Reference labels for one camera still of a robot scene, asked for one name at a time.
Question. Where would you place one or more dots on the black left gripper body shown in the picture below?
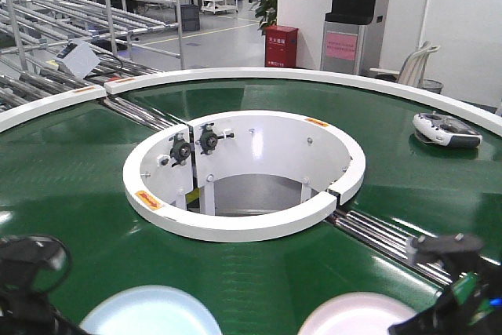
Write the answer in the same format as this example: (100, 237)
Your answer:
(25, 309)

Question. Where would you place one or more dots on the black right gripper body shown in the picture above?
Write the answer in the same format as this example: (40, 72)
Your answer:
(471, 304)

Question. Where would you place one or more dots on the pink plate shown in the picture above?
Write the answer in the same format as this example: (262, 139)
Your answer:
(361, 313)

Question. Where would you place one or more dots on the light blue plate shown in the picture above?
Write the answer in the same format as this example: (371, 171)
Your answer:
(152, 309)

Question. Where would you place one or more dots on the green circular conveyor belt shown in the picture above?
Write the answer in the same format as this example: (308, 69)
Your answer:
(61, 174)

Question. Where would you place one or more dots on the steel transfer rollers right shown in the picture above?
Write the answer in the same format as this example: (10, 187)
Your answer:
(384, 233)

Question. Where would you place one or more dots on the steel transfer rollers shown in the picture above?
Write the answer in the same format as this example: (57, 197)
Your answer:
(137, 113)
(384, 233)

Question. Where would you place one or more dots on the white grey remote controller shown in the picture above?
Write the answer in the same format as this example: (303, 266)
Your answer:
(445, 130)

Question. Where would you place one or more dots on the steel transfer rollers left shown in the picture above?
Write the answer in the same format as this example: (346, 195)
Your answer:
(137, 113)

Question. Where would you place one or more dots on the white plastic chair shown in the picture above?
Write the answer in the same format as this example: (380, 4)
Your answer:
(413, 68)

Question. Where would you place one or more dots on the grey control box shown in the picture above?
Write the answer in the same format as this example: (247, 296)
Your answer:
(77, 58)

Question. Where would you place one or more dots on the red fire extinguisher cabinet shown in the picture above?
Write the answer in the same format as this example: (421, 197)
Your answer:
(281, 46)

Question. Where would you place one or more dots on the black plastic crate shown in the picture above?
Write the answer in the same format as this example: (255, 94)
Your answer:
(190, 17)

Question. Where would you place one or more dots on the black grey water dispenser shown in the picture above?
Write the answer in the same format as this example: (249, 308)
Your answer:
(344, 32)

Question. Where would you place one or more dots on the white outer conveyor rail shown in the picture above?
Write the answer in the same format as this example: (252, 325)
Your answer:
(37, 108)

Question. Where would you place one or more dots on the steel roller rack frame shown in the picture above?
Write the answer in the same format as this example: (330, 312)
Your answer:
(43, 24)

